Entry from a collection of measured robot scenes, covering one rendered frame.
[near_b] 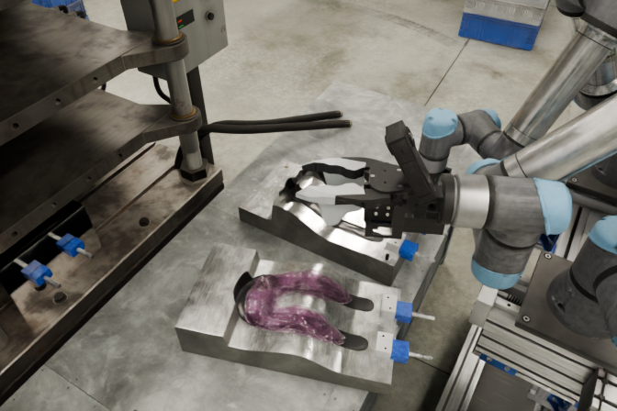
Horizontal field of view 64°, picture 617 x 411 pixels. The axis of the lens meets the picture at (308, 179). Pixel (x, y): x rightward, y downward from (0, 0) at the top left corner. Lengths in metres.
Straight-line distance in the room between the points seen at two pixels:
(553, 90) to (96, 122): 1.24
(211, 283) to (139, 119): 0.60
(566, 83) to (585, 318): 0.46
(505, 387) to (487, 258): 1.26
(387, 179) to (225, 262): 0.71
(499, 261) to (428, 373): 1.46
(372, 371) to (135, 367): 0.56
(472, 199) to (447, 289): 1.77
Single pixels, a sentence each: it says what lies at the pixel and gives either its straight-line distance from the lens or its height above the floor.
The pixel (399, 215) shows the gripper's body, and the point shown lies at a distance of 0.69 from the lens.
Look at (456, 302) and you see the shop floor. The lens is 2.42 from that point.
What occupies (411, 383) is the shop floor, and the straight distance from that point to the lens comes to 2.17.
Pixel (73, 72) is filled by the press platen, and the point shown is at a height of 1.29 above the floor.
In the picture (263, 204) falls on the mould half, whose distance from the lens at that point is 1.51.
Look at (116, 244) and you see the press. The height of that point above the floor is 0.78.
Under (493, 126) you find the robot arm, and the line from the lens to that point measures 1.25.
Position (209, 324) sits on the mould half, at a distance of 1.21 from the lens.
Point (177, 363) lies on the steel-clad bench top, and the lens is 1.30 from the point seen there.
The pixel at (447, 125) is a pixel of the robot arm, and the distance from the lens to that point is 1.19.
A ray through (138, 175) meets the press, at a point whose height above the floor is 0.79.
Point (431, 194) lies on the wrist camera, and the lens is 0.69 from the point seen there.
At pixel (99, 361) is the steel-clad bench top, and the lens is 1.36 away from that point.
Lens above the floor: 1.92
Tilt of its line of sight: 42 degrees down
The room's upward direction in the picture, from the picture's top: straight up
